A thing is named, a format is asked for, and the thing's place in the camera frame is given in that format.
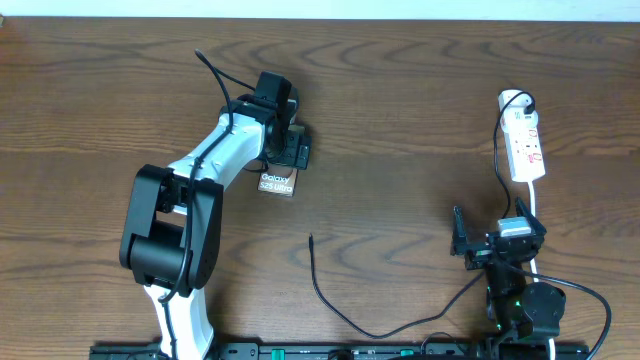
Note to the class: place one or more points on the white USB charger adapter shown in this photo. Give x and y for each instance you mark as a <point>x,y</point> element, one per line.
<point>515,119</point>

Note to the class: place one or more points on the Galaxy S25 Ultra smartphone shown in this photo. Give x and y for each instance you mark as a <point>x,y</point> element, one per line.
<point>278,180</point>

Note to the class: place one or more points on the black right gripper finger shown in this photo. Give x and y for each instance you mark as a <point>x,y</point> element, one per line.
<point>459,235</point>
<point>523,211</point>

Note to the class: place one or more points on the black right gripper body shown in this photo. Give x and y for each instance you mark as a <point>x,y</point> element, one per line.
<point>479,255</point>

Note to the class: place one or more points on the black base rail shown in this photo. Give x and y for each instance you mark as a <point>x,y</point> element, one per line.
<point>438,349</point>

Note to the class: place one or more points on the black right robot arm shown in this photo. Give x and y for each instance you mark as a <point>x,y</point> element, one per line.
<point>527,315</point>

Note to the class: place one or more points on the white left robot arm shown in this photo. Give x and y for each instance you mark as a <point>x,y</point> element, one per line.
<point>172,230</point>

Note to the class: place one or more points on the white power strip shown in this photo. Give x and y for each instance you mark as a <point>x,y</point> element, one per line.
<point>523,148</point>

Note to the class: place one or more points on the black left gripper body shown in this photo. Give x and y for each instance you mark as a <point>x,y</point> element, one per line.
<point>292,154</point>

